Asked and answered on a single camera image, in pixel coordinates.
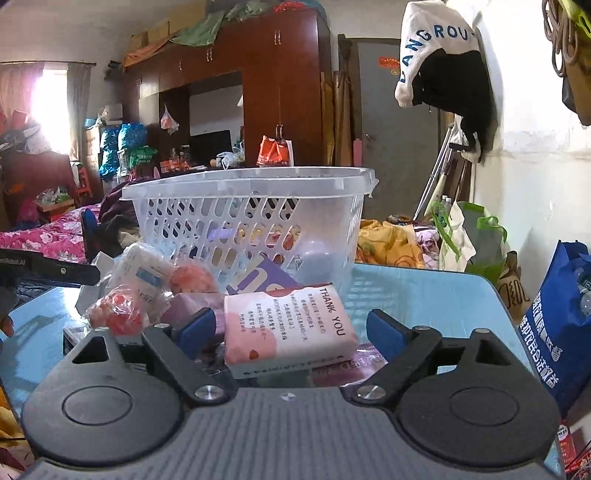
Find plain purple packet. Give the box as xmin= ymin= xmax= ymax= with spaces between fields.
xmin=161 ymin=292 xmax=227 ymax=334

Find grey door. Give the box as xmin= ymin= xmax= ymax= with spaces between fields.
xmin=355 ymin=39 xmax=445 ymax=219

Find blue shopping bag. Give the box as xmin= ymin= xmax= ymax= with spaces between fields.
xmin=521 ymin=239 xmax=591 ymax=417

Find green cloth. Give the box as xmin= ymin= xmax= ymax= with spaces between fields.
xmin=170 ymin=0 xmax=274 ymax=48

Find wooden planks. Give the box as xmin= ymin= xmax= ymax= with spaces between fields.
xmin=320 ymin=71 xmax=355 ymax=168

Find green white tote bag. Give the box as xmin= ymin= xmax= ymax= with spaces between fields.
xmin=431 ymin=200 xmax=511 ymax=283

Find purple printed packet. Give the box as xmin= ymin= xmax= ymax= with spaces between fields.
xmin=226 ymin=256 xmax=302 ymax=296

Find brown hanging bag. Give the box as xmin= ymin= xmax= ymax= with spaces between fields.
xmin=560 ymin=45 xmax=591 ymax=126

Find black hanging garment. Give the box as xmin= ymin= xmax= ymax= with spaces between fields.
xmin=412 ymin=48 xmax=498 ymax=163

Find red round snack packet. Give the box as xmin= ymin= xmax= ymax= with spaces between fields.
xmin=87 ymin=283 xmax=145 ymax=336

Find small white hanging bag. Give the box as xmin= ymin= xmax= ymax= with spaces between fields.
xmin=160 ymin=104 xmax=180 ymax=135

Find blue printed bags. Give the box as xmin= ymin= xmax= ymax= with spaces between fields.
xmin=99 ymin=122 xmax=149 ymax=177

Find dark purple clothing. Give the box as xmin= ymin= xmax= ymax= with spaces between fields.
xmin=99 ymin=177 xmax=154 ymax=223

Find pink white tissue packet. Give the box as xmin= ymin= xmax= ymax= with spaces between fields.
xmin=223 ymin=282 xmax=360 ymax=380

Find red printed box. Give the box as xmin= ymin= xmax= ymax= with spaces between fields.
xmin=556 ymin=422 xmax=591 ymax=474

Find red mesh wrapped ball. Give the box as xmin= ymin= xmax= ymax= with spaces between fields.
xmin=170 ymin=265 xmax=219 ymax=296

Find white hooded sweatshirt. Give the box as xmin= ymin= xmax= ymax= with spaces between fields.
xmin=394 ymin=0 xmax=482 ymax=110

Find white packet with blue label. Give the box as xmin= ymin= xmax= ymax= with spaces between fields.
xmin=110 ymin=242 xmax=172 ymax=306

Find pink floral blanket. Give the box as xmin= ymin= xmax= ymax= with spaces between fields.
xmin=0 ymin=205 xmax=103 ymax=265

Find brown wooden wardrobe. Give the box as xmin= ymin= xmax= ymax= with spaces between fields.
xmin=122 ymin=8 xmax=331 ymax=170

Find brown paper bag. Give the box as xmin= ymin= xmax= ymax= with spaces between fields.
xmin=498 ymin=251 xmax=533 ymax=322

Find orange white plastic bag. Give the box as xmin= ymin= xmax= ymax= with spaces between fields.
xmin=257 ymin=135 xmax=295 ymax=168

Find metal crutches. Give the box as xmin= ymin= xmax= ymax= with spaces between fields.
xmin=413 ymin=122 xmax=463 ymax=220

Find pink curtain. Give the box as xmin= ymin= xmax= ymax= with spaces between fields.
xmin=0 ymin=62 xmax=94 ymax=162

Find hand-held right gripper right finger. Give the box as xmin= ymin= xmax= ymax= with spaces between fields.
xmin=350 ymin=308 xmax=526 ymax=407

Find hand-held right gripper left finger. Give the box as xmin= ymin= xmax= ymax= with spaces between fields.
xmin=64 ymin=308 xmax=239 ymax=407

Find brown rope coil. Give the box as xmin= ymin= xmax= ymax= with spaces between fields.
xmin=542 ymin=0 xmax=583 ymax=78

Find white plastic basket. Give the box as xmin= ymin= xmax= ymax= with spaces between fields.
xmin=120 ymin=165 xmax=380 ymax=297

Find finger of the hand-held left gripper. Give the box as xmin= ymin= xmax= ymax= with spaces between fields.
xmin=81 ymin=209 xmax=101 ymax=264
xmin=50 ymin=259 xmax=102 ymax=288

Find red printed flat packet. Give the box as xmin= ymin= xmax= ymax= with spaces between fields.
xmin=308 ymin=343 xmax=389 ymax=385

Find cardboard boxes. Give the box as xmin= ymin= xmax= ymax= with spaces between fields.
xmin=126 ymin=13 xmax=209 ymax=52

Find black television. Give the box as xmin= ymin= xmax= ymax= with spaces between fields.
xmin=189 ymin=130 xmax=233 ymax=165

